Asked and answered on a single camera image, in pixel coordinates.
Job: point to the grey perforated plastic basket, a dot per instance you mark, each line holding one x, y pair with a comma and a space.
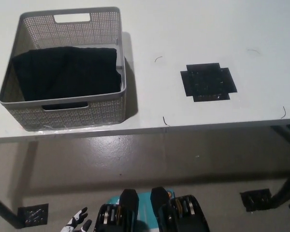
70, 31

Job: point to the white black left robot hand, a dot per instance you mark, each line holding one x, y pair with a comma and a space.
78, 222

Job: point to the clear adhesive tape strip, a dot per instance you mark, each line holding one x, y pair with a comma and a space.
62, 128

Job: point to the black ribbed robot body block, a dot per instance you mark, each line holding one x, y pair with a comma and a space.
129, 200
160, 198

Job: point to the black t-shirt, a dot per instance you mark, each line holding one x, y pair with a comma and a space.
67, 75

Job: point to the black cross-shaped table tape patch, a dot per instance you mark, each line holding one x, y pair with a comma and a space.
207, 82

